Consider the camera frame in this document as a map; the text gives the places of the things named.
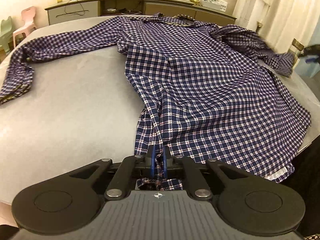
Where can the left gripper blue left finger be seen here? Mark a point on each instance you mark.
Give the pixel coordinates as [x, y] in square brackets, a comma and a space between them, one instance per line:
[152, 159]

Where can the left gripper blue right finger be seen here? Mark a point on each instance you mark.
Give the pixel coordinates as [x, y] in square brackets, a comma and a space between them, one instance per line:
[165, 166]

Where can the blue plaid shirt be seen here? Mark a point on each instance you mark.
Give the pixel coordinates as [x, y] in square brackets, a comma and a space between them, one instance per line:
[209, 92]

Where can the long grey tv cabinet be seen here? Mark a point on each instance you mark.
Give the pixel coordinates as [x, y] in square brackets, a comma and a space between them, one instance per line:
[80, 9]

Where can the white box on cabinet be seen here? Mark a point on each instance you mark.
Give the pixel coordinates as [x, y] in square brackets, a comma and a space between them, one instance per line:
[219, 5]

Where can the glass tea bottle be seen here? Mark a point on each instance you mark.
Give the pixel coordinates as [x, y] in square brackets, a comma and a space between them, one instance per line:
[295, 48]

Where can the pink plastic child chair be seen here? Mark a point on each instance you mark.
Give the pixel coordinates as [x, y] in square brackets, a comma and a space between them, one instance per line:
[27, 16]

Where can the green plastic child chair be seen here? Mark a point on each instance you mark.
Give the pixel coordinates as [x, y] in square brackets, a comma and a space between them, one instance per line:
[6, 34]

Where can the cream curtain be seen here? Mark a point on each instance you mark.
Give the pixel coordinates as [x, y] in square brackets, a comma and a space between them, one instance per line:
[279, 22]

